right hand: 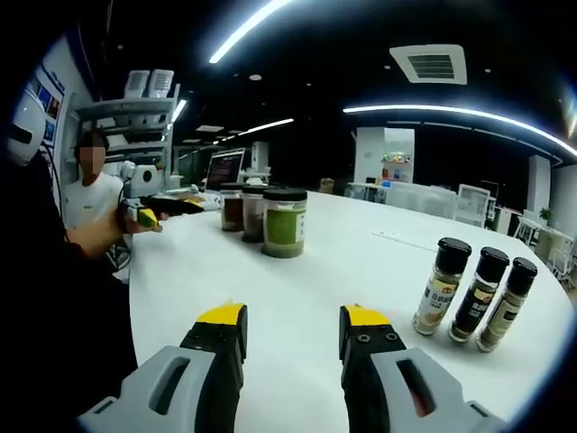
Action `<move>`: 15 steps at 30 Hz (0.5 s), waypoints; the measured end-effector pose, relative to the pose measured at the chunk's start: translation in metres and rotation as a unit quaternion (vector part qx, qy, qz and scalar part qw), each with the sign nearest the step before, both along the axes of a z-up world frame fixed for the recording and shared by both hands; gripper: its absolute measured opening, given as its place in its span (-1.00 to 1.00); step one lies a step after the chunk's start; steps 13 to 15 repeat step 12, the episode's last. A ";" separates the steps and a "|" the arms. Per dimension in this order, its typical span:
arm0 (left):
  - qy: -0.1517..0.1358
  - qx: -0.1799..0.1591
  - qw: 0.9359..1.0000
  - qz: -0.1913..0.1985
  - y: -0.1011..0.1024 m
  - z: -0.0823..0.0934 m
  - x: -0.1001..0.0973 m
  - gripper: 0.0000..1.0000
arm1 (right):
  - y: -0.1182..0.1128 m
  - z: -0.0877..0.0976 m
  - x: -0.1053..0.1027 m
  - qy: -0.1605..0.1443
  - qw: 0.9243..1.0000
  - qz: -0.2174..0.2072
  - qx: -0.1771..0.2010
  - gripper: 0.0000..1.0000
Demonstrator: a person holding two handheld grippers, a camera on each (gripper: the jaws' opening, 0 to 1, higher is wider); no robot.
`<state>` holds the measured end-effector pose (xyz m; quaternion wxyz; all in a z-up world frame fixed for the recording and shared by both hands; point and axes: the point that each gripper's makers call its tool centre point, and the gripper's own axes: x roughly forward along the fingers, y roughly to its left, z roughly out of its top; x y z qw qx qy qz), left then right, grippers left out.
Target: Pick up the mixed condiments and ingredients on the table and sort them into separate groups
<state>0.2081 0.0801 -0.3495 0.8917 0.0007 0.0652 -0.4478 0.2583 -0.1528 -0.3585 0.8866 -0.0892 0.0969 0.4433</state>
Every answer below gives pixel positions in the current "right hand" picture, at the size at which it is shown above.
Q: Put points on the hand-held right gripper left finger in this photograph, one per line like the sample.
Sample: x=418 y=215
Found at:
x=149 y=397

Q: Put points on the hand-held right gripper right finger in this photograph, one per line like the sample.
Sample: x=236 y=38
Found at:
x=383 y=388

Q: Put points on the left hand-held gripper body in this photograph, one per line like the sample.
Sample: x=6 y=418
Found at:
x=142 y=180

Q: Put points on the brown label ingredient jar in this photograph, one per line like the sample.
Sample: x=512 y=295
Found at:
x=231 y=212

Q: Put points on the maroon ingredient jar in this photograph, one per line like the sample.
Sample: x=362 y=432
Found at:
x=253 y=218

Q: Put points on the white label condiment bottle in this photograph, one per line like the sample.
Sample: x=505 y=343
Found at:
x=437 y=297

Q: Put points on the green label ingredient jar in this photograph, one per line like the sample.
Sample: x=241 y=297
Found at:
x=284 y=225

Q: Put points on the black label condiment bottle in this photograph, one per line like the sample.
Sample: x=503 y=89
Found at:
x=475 y=306

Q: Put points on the beige label condiment bottle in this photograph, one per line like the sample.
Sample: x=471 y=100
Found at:
x=507 y=311

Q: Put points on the person's left hand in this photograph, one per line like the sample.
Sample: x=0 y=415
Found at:
x=131 y=223

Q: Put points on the open laptop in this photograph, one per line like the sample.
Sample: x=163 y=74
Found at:
x=225 y=167

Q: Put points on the white metal shelf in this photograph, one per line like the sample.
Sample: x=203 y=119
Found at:
x=126 y=108

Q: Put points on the stack of white containers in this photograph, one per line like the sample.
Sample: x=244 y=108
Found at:
x=161 y=83
x=136 y=84

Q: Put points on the short ceiling light strip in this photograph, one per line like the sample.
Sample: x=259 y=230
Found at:
x=266 y=126

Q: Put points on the white chest device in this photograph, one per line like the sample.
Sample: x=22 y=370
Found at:
x=27 y=126

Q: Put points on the white table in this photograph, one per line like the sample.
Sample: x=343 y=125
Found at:
x=315 y=279

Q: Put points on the person's black clothing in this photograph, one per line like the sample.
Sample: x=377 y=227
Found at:
x=49 y=315

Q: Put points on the brown bag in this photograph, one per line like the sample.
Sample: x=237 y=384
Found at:
x=327 y=185

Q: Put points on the white chair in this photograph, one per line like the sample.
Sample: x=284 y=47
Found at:
x=473 y=205

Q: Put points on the colourful display shelf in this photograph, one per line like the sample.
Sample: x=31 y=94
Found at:
x=396 y=169

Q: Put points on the potted plant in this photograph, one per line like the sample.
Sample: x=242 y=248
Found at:
x=545 y=214

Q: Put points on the curved ceiling light strip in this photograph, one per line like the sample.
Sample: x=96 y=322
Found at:
x=451 y=110

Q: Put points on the ceiling air vent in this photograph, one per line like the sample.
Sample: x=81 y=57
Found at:
x=428 y=65

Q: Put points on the blue wall poster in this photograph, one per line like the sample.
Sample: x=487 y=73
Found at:
x=49 y=104

